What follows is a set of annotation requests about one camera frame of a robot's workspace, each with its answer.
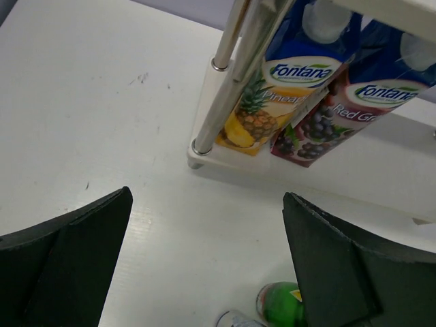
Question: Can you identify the white two-tier shelf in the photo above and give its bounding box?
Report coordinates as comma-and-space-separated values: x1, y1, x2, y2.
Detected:
187, 1, 435, 221

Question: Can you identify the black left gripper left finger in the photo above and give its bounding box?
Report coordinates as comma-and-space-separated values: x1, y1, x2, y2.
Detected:
1, 187, 133, 326

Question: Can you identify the green glass bottle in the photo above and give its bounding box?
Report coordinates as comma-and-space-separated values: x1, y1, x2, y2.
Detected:
256, 281, 308, 327

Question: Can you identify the red grape juice carton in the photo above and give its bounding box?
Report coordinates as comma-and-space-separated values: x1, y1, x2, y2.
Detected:
270, 20, 435, 167

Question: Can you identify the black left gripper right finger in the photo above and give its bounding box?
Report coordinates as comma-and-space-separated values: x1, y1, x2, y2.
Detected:
283, 193, 435, 326

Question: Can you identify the pineapple juice carton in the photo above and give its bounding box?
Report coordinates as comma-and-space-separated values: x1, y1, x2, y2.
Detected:
215, 1, 362, 155

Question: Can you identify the silver blue energy can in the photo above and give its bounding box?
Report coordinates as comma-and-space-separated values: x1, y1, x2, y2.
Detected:
215, 310, 264, 327

